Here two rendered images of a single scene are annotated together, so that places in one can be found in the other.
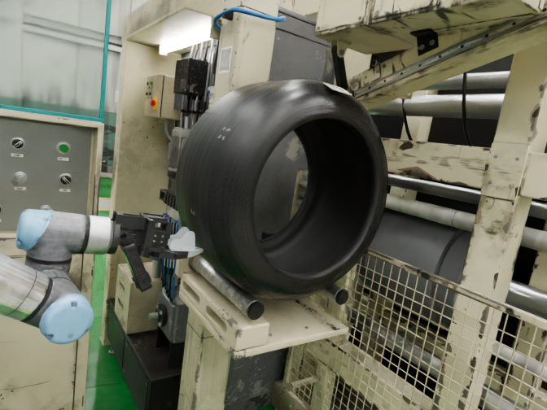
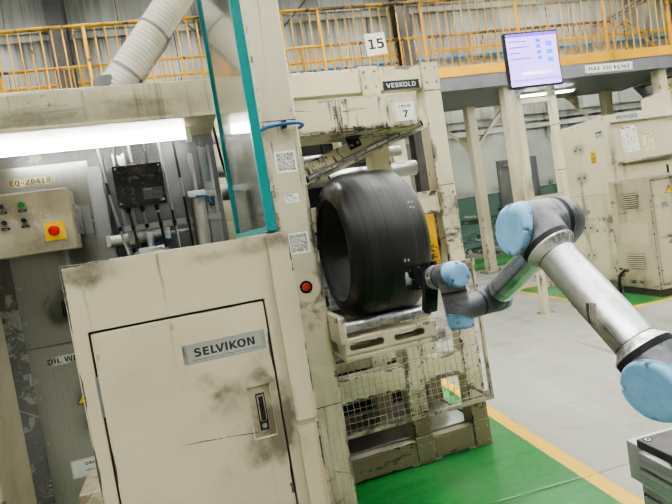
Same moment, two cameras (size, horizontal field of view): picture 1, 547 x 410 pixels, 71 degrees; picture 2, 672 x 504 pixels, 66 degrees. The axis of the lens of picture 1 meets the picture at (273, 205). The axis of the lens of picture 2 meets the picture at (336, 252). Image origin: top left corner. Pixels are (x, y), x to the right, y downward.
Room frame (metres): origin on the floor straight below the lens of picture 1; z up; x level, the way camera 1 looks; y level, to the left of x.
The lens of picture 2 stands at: (0.50, 1.92, 1.26)
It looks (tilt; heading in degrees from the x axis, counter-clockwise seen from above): 3 degrees down; 289
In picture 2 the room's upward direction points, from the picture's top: 9 degrees counter-clockwise
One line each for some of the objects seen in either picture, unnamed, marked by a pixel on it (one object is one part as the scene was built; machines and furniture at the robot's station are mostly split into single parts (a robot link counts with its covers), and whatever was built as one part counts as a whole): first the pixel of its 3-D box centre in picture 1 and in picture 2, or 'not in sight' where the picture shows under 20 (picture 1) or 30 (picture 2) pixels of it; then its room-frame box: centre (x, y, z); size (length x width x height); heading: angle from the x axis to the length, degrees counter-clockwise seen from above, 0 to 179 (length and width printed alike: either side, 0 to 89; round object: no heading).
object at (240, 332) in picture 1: (219, 304); (387, 336); (0.98, 0.11, 0.83); 0.36 x 0.09 x 0.06; 35
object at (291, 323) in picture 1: (260, 311); (374, 339); (1.06, -0.01, 0.80); 0.37 x 0.36 x 0.02; 125
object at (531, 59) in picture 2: not in sight; (532, 59); (0.09, -3.89, 2.60); 0.60 x 0.05 x 0.55; 31
